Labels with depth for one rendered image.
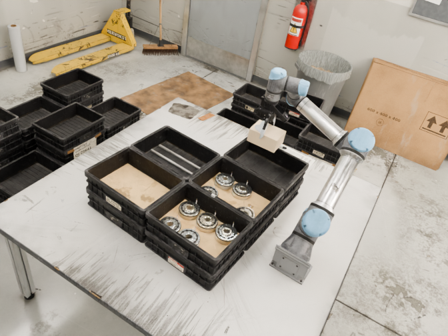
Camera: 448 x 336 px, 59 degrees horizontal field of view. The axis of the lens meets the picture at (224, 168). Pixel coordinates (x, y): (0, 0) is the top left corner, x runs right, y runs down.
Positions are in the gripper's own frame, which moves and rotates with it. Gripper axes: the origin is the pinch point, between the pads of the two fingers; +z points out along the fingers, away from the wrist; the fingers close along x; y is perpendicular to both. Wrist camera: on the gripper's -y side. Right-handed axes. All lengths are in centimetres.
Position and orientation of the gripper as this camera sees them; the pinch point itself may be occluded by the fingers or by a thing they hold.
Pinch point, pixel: (267, 133)
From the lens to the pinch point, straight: 209.6
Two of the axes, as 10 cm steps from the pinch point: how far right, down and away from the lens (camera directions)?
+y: -8.5, -4.2, 3.2
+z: -1.5, 7.7, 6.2
